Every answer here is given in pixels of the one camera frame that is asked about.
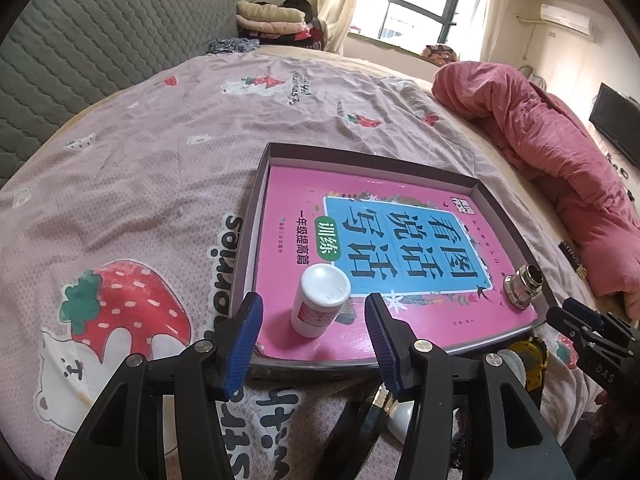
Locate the shallow cardboard tray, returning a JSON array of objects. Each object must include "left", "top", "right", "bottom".
[{"left": 232, "top": 142, "right": 558, "bottom": 373}]

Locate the pink and blue book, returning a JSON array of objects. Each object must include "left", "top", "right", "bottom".
[{"left": 252, "top": 165, "right": 541, "bottom": 363}]

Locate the window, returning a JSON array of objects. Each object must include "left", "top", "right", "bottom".
[{"left": 350, "top": 0, "right": 488, "bottom": 54}]

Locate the white pill bottle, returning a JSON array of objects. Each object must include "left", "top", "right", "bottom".
[{"left": 291, "top": 265, "right": 351, "bottom": 338}]

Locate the black television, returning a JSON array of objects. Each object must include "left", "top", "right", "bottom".
[{"left": 589, "top": 82, "right": 640, "bottom": 171}]

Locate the beige folded blanket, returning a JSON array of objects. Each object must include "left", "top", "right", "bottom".
[{"left": 236, "top": 0, "right": 307, "bottom": 24}]

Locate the strawberry printed bedsheet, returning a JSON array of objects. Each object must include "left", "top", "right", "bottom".
[{"left": 0, "top": 50, "right": 601, "bottom": 480}]

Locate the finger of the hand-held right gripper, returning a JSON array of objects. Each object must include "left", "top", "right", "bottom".
[
  {"left": 562, "top": 297, "right": 618, "bottom": 330},
  {"left": 546, "top": 306, "right": 598, "bottom": 357}
]

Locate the white air conditioner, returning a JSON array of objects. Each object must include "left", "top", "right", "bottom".
[{"left": 537, "top": 4, "right": 593, "bottom": 37}]

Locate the cream curtain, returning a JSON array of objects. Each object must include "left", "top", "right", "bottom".
[
  {"left": 317, "top": 0, "right": 369, "bottom": 54},
  {"left": 477, "top": 0, "right": 524, "bottom": 68}
]

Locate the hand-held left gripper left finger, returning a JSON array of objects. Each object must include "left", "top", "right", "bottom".
[{"left": 55, "top": 291, "right": 264, "bottom": 480}]

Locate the metal lamp socket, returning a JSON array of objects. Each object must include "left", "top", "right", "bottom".
[{"left": 501, "top": 262, "right": 546, "bottom": 311}]

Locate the grey quilted headboard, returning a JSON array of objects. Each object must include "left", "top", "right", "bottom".
[{"left": 0, "top": 0, "right": 242, "bottom": 189}]

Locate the black label tag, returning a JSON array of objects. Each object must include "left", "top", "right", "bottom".
[{"left": 559, "top": 236, "right": 589, "bottom": 279}]

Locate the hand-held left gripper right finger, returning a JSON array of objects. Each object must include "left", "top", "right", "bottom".
[{"left": 364, "top": 292, "right": 576, "bottom": 480}]

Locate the dark patterned cloth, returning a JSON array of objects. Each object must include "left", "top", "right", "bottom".
[{"left": 207, "top": 37, "right": 259, "bottom": 57}]

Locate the white bulb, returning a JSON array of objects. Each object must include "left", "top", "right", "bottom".
[{"left": 372, "top": 385, "right": 417, "bottom": 444}]

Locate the pink quilt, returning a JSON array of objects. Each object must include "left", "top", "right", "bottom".
[{"left": 431, "top": 60, "right": 640, "bottom": 301}]

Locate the dark clothes pile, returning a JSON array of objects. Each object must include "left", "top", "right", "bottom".
[{"left": 239, "top": 0, "right": 329, "bottom": 52}]

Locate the white ribbed plastic cap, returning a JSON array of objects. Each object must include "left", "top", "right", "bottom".
[{"left": 500, "top": 350, "right": 527, "bottom": 387}]

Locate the patterned bag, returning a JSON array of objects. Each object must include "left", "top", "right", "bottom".
[{"left": 422, "top": 44, "right": 459, "bottom": 67}]

